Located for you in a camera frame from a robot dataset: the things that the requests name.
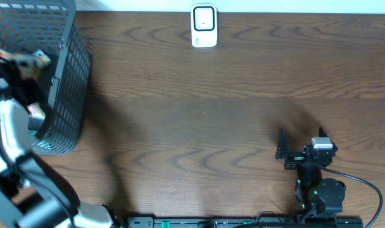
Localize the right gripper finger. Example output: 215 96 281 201
319 127 336 149
277 129 289 153

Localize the yellow snack chip bag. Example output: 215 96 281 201
0 49 51 80

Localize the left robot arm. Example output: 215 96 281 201
0 58 122 227

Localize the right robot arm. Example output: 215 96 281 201
275 128 346 224

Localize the grey plastic shopping basket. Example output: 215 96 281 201
0 0 91 155

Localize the right black cable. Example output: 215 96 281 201
319 166 384 228

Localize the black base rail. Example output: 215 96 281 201
125 217 363 228

